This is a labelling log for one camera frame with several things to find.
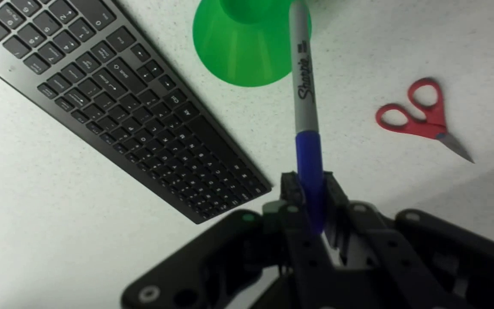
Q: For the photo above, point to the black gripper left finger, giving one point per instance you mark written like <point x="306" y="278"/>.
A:
<point x="247" y="257"/>

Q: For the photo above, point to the green plastic cup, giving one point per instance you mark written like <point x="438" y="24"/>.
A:
<point x="241" y="44"/>

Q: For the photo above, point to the blue capped marker pen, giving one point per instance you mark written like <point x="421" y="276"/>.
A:
<point x="304" y="85"/>

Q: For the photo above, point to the black computer keyboard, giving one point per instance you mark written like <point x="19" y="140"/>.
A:
<point x="103" y="96"/>

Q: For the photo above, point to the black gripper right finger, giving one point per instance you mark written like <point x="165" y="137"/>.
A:
<point x="429" y="262"/>

